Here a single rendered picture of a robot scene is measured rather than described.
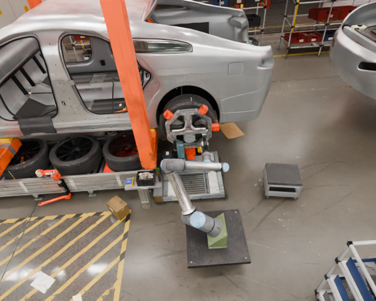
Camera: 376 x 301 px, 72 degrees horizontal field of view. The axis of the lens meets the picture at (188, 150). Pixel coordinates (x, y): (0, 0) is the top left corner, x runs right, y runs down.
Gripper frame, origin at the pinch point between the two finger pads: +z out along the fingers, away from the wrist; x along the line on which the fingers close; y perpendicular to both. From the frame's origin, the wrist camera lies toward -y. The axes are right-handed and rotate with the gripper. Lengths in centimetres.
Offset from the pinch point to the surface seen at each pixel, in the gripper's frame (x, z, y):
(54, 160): -195, 22, 32
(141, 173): -75, -18, 26
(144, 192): -75, -26, 50
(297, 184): 105, -31, 50
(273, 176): 81, -17, 49
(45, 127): -199, 44, -6
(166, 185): -53, 4, 75
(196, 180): -13, 11, 77
